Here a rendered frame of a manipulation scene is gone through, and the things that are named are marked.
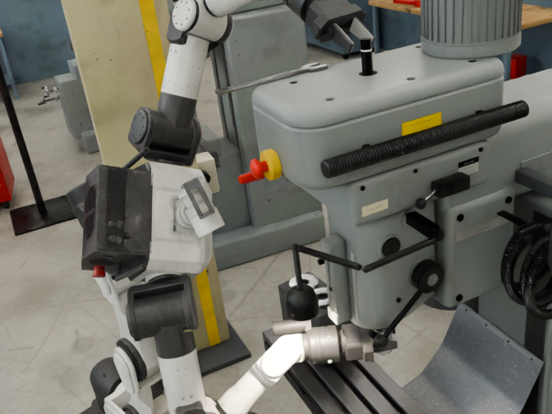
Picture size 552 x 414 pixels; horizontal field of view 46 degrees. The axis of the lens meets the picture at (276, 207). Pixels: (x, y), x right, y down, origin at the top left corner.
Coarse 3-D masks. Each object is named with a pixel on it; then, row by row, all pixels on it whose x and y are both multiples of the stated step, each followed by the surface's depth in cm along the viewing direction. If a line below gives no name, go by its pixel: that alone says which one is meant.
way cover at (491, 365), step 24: (456, 312) 189; (456, 336) 188; (480, 336) 181; (504, 336) 174; (432, 360) 192; (456, 360) 187; (480, 360) 180; (504, 360) 173; (528, 360) 166; (408, 384) 192; (432, 384) 189; (456, 384) 183; (480, 384) 178; (504, 384) 171; (528, 384) 165; (432, 408) 183; (456, 408) 180; (480, 408) 175; (504, 408) 170
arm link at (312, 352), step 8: (280, 320) 158; (288, 320) 158; (296, 320) 157; (280, 328) 157; (288, 328) 157; (296, 328) 157; (304, 328) 157; (312, 328) 157; (296, 336) 155; (304, 336) 156; (312, 336) 154; (304, 344) 154; (312, 344) 153; (320, 344) 153; (304, 352) 154; (312, 352) 153; (320, 352) 153; (304, 360) 157; (312, 360) 154; (320, 360) 154
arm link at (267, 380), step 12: (288, 336) 153; (276, 348) 152; (288, 348) 152; (300, 348) 152; (264, 360) 152; (276, 360) 152; (288, 360) 151; (252, 372) 154; (264, 372) 151; (276, 372) 151; (264, 384) 153
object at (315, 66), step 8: (312, 64) 135; (288, 72) 132; (296, 72) 132; (304, 72) 133; (256, 80) 129; (264, 80) 129; (272, 80) 130; (224, 88) 127; (232, 88) 127; (240, 88) 127
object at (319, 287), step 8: (288, 280) 204; (304, 280) 201; (312, 280) 200; (320, 280) 202; (280, 288) 201; (288, 288) 200; (320, 288) 195; (280, 296) 203; (320, 296) 194; (320, 304) 188; (328, 304) 188; (320, 312) 187; (312, 320) 189; (320, 320) 186; (328, 320) 188; (336, 328) 191
